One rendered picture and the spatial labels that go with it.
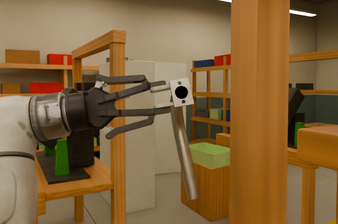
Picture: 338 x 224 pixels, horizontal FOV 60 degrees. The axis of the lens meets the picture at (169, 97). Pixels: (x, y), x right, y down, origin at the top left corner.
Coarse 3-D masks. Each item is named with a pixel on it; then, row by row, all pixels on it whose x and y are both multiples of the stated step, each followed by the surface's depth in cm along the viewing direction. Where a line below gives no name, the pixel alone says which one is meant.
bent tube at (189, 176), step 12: (180, 96) 68; (192, 96) 58; (180, 108) 68; (180, 120) 70; (180, 132) 70; (180, 144) 69; (180, 156) 69; (192, 168) 68; (192, 180) 67; (192, 192) 67
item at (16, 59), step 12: (12, 60) 560; (24, 60) 568; (36, 60) 577; (48, 60) 601; (60, 60) 600; (108, 60) 668; (132, 60) 669; (60, 72) 636; (12, 84) 560; (36, 84) 580; (48, 84) 589; (60, 84) 599; (0, 96) 541; (96, 144) 641
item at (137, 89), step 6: (144, 84) 59; (150, 84) 58; (126, 90) 58; (132, 90) 58; (138, 90) 59; (144, 90) 61; (102, 96) 57; (108, 96) 57; (114, 96) 57; (120, 96) 58; (126, 96) 60; (102, 102) 57
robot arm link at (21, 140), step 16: (16, 96) 55; (32, 96) 56; (0, 112) 52; (16, 112) 52; (0, 128) 50; (16, 128) 51; (32, 128) 53; (0, 144) 50; (16, 144) 51; (32, 144) 54
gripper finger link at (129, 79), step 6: (102, 78) 58; (108, 78) 58; (114, 78) 59; (120, 78) 59; (126, 78) 59; (132, 78) 59; (138, 78) 59; (144, 78) 59; (108, 84) 60; (114, 84) 61
